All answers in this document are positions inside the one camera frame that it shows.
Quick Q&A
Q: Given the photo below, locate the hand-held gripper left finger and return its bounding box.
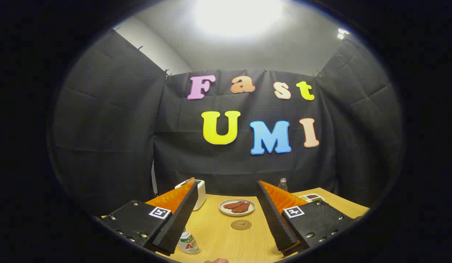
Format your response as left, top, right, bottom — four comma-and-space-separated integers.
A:
101, 178, 199, 256

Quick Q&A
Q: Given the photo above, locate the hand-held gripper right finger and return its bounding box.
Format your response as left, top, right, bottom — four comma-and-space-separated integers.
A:
256, 180, 362, 257

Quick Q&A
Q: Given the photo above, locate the white divided snack dish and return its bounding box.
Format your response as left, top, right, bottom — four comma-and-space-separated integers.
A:
299, 193, 325, 203

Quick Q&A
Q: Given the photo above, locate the white round plate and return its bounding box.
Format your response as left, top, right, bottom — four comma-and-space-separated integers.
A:
219, 199, 256, 217

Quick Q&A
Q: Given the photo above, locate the white toaster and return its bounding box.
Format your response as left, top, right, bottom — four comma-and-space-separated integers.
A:
175, 179, 207, 211

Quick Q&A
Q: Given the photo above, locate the white juice bottle green label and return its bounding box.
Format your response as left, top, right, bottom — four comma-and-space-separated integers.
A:
178, 227, 201, 255

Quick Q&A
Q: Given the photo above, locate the wooden table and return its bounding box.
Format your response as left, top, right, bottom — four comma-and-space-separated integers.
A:
102, 187, 370, 263

